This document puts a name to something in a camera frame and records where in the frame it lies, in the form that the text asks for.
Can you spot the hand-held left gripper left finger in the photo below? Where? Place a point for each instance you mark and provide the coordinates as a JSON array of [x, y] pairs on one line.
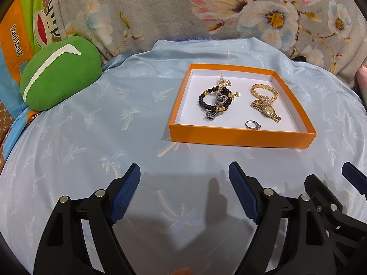
[[126, 192]]

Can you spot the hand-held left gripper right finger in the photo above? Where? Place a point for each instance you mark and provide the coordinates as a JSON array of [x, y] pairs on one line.
[[242, 194]]

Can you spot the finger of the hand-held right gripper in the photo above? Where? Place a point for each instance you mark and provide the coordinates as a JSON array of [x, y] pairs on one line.
[[354, 172], [324, 194]]

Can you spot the orange jewelry box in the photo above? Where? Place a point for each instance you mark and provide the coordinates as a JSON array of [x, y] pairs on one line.
[[238, 139]]

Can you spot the gold wristwatch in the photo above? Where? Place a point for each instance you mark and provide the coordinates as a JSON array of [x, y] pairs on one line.
[[270, 111]]

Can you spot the light blue palm-print cloth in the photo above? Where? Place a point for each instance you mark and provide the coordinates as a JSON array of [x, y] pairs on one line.
[[100, 137]]

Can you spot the pink pillow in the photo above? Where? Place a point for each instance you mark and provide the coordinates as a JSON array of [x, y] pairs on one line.
[[363, 83]]

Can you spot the silver white ornament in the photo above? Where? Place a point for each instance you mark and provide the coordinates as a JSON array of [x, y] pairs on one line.
[[221, 78]]

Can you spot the green plush cushion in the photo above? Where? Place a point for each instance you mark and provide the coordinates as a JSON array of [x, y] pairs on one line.
[[60, 74]]

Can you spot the grey floral blanket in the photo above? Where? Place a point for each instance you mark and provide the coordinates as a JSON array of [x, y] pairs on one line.
[[160, 8]]

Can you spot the cartoon printed blanket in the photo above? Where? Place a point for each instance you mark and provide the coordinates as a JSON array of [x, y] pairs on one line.
[[17, 34]]

